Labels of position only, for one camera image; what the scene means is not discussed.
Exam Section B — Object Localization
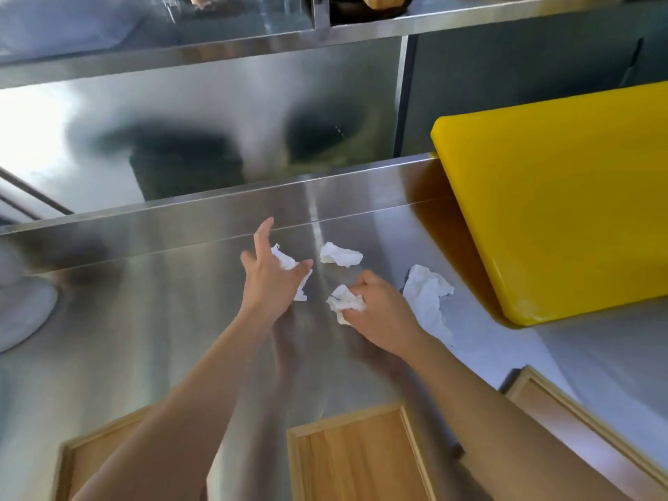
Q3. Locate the person's left forearm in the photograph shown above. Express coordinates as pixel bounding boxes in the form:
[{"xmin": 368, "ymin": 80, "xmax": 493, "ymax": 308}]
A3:
[{"xmin": 72, "ymin": 307, "xmax": 294, "ymax": 501}]

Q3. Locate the person's left hand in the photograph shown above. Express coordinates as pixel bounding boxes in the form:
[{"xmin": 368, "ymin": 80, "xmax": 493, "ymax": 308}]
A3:
[{"xmin": 240, "ymin": 217, "xmax": 314, "ymax": 322}]

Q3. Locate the yellow plastic cutting board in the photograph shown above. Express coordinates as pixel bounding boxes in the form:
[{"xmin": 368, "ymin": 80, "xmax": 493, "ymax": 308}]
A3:
[{"xmin": 430, "ymin": 80, "xmax": 668, "ymax": 328}]

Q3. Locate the black bowl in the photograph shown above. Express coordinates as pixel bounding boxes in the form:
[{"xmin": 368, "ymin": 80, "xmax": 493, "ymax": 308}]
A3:
[{"xmin": 329, "ymin": 0, "xmax": 416, "ymax": 22}]

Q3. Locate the stainless steel shelf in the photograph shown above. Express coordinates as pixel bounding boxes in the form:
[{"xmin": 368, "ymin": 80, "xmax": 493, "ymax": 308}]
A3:
[{"xmin": 0, "ymin": 0, "xmax": 627, "ymax": 90}]

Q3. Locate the white plate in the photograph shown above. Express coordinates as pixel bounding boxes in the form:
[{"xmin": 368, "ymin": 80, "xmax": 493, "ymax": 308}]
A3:
[{"xmin": 0, "ymin": 240, "xmax": 59, "ymax": 355}]

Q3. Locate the person's right hand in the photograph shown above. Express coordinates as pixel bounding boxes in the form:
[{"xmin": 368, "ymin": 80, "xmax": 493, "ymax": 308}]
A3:
[{"xmin": 344, "ymin": 269, "xmax": 430, "ymax": 356}]

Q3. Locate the large crumpled white tissue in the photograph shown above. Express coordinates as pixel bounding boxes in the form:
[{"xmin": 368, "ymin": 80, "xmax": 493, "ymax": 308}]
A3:
[{"xmin": 401, "ymin": 264, "xmax": 456, "ymax": 348}]

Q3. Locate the person's right forearm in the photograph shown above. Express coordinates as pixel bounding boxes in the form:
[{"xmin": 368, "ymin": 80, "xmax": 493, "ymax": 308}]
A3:
[{"xmin": 403, "ymin": 334, "xmax": 632, "ymax": 501}]

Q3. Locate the wooden tray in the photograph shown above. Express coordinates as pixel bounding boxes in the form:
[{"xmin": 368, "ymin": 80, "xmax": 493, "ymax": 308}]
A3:
[
  {"xmin": 51, "ymin": 404, "xmax": 209, "ymax": 501},
  {"xmin": 502, "ymin": 365, "xmax": 668, "ymax": 501},
  {"xmin": 286, "ymin": 401, "xmax": 438, "ymax": 501}
]

